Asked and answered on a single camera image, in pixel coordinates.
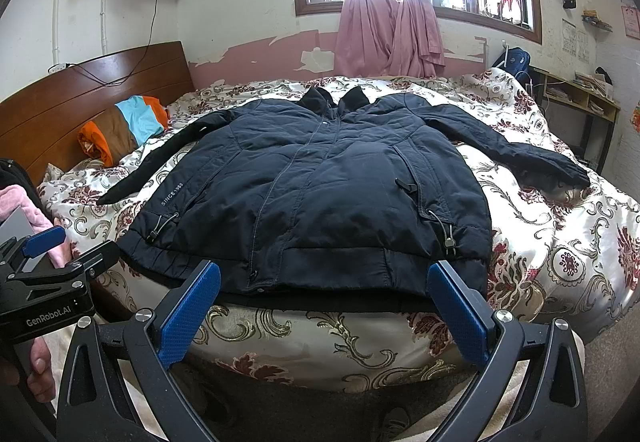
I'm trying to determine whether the dark navy padded jacket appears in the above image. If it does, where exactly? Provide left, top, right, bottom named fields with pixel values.
left=101, top=88, right=590, bottom=312

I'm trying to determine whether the person's left hand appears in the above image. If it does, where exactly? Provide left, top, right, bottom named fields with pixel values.
left=27, top=337, right=55, bottom=403

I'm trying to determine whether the pink cloth at left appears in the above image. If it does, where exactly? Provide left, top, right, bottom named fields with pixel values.
left=0, top=184, right=72, bottom=269

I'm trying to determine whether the brown wooden headboard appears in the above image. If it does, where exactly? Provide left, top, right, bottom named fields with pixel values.
left=0, top=42, right=194, bottom=184

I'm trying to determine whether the orange brown blue pillow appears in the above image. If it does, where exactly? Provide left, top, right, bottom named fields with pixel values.
left=77, top=96, right=169, bottom=167

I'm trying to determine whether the wooden side desk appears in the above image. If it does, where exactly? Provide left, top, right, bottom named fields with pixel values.
left=529, top=66, right=620, bottom=175

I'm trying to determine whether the blue backpack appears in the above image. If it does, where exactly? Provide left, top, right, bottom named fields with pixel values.
left=492, top=45, right=530, bottom=83

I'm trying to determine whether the pink window curtain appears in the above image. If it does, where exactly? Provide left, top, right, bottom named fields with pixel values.
left=334, top=0, right=446, bottom=78

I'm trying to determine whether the black wall cable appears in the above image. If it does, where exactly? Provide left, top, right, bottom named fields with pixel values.
left=64, top=0, right=162, bottom=87

